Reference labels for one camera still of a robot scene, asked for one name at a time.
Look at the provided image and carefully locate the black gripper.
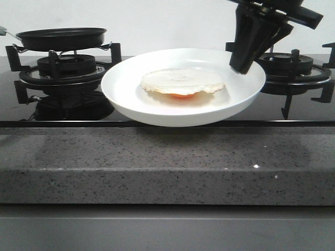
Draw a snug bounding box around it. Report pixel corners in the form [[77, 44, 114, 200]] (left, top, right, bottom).
[[230, 1, 323, 74]]

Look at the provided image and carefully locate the fried egg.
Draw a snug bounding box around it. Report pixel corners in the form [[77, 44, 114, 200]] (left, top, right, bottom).
[[140, 69, 226, 96]]

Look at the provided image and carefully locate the white round plate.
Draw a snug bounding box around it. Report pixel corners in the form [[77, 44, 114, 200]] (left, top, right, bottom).
[[100, 48, 266, 127]]

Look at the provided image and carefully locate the black frying pan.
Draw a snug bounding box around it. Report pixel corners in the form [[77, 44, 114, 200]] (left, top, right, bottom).
[[14, 27, 107, 52]]

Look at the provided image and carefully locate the black gas burner with grate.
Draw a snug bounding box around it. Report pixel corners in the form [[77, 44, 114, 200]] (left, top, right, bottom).
[[230, 43, 334, 123], [7, 42, 122, 104]]

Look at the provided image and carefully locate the black glass cooktop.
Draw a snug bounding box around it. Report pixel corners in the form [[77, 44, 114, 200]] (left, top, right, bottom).
[[1, 56, 334, 128]]

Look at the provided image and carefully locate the grey cabinet front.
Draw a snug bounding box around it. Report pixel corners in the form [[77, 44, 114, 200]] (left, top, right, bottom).
[[1, 205, 334, 250]]

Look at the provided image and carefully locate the metal wire pan support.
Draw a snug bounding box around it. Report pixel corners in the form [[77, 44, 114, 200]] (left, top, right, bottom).
[[5, 43, 112, 55]]

